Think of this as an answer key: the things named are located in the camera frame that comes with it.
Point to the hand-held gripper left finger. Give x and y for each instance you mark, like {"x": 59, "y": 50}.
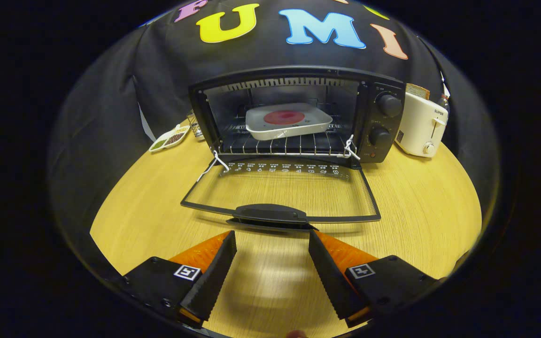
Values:
{"x": 214, "y": 277}

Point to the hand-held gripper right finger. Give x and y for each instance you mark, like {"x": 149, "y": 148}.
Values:
{"x": 329, "y": 277}

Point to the white square plate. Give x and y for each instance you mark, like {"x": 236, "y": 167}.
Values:
{"x": 261, "y": 129}

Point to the black toaster oven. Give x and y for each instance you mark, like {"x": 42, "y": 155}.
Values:
{"x": 378, "y": 122}

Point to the pink ham slice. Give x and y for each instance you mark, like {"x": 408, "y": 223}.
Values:
{"x": 283, "y": 117}

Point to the white pop-up toaster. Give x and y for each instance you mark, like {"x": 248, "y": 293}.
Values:
{"x": 418, "y": 129}

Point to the white divided bean dish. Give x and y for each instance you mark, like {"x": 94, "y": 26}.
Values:
{"x": 169, "y": 139}

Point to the brown bread slice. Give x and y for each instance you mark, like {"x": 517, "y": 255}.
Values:
{"x": 417, "y": 91}

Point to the clear plastic bottle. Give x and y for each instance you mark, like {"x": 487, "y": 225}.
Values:
{"x": 444, "y": 102}

